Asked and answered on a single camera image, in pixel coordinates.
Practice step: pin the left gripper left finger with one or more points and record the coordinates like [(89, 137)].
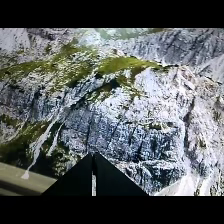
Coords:
[(75, 180)]

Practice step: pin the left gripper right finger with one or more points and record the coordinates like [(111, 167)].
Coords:
[(111, 181)]

